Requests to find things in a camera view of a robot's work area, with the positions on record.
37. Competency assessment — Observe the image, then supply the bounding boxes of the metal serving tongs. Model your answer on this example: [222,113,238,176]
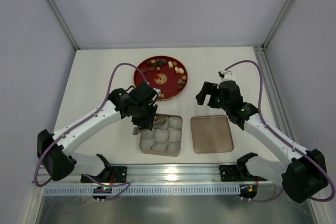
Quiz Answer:
[132,114,167,135]

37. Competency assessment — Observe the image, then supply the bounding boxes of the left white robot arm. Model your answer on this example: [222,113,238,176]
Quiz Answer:
[37,82,161,183]

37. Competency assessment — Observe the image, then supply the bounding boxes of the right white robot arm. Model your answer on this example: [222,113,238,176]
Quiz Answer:
[196,80,335,203]

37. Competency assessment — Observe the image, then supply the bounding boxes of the white heart chocolate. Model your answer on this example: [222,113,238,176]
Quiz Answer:
[174,67,184,74]

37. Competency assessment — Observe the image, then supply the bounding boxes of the gold tin lid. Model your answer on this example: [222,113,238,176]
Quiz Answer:
[191,115,234,154]

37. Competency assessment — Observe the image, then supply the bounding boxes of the red round tray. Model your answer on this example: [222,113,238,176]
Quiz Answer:
[133,56,188,101]

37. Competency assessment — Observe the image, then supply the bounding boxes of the gold tin box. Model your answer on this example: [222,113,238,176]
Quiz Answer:
[139,114,183,157]

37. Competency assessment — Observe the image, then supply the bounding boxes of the perforated metal strip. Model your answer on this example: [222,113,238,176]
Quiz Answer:
[44,184,240,196]

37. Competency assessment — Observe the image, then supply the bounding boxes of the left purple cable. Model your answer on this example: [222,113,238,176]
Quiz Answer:
[34,62,148,200]

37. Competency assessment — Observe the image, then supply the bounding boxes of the purple cable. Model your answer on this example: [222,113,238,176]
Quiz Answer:
[224,60,336,203]
[34,62,148,200]

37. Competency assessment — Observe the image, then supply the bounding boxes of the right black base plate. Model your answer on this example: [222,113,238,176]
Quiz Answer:
[219,164,258,182]

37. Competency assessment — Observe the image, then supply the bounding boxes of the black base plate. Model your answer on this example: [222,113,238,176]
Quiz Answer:
[219,164,258,182]
[80,165,127,184]

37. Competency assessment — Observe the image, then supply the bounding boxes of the aluminium front rail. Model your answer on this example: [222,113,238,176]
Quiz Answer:
[31,163,263,184]

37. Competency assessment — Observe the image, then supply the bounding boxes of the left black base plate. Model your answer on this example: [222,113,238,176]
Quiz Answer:
[80,165,127,184]

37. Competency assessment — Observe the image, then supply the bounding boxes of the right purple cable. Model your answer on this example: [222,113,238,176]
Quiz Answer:
[224,60,336,203]

